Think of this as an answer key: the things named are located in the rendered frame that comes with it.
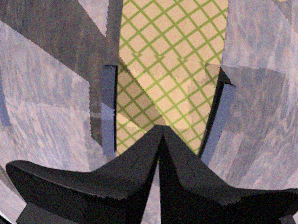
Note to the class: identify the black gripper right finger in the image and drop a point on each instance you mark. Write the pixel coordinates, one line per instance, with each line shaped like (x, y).
(190, 193)

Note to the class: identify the yellow strip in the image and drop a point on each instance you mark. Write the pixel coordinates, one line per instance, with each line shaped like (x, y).
(169, 57)

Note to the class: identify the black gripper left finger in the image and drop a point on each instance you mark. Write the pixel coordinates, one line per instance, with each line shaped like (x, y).
(115, 193)

